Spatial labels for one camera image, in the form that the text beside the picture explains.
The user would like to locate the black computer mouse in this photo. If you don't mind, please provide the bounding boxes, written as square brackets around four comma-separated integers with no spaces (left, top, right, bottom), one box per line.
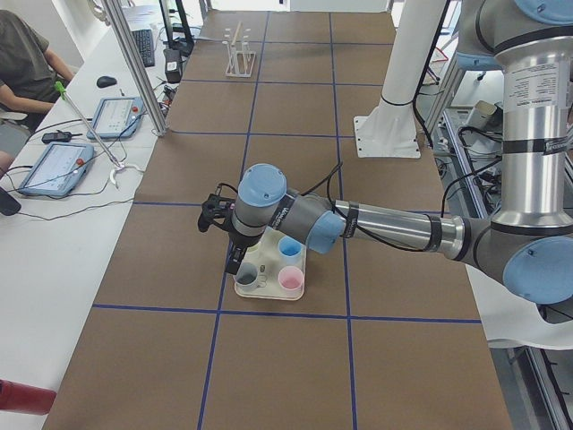
[96,75,117,89]

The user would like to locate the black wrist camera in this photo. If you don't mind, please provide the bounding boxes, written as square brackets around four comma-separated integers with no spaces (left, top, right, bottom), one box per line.
[197,183,237,233]

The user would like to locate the light blue cup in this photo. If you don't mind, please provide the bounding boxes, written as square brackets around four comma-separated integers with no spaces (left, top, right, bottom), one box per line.
[278,236,303,265]

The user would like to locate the white wire cup rack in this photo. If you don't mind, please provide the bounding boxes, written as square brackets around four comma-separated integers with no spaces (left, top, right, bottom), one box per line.
[222,21,256,78]

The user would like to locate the pink plastic cup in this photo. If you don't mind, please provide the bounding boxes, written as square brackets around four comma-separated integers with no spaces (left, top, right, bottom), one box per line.
[278,265,304,291]

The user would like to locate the far teach pendant tablet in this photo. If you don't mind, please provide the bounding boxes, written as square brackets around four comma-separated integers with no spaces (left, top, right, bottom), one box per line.
[91,97,144,140]

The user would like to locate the black handheld remote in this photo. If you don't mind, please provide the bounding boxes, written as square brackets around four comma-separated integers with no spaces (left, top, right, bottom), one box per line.
[41,131,80,144]

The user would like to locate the red cylinder bottle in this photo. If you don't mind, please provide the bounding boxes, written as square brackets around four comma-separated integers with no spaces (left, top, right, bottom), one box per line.
[0,380,56,416]

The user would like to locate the cream plastic tray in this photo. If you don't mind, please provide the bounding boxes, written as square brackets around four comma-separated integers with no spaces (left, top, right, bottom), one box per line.
[234,228,306,301]

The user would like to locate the aluminium frame post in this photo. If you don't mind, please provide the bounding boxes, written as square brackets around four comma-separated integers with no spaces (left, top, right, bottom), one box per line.
[102,0,167,136]

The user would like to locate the seated person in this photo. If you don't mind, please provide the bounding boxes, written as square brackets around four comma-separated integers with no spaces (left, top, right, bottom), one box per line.
[0,9,75,176]

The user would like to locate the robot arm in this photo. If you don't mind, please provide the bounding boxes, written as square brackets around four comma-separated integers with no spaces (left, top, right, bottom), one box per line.
[225,1,572,305]

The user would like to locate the grey plastic cup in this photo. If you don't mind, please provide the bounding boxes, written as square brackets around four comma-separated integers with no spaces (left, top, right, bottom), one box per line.
[234,262,259,291]

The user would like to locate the teach pendant tablet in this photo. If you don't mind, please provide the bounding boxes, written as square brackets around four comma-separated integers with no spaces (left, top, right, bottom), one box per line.
[17,142,95,197]
[91,97,144,140]

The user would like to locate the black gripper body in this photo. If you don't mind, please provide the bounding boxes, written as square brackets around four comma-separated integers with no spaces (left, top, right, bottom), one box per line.
[227,243,248,268]

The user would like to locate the white camera mast base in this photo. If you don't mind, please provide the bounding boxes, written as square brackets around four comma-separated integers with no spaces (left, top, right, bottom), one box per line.
[354,0,449,159]

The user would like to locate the near teach pendant tablet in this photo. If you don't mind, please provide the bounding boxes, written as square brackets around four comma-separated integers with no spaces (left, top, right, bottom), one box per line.
[17,142,95,197]

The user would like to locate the black computer keyboard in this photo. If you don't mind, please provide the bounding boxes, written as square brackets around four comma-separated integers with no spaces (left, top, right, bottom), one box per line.
[132,29,155,67]

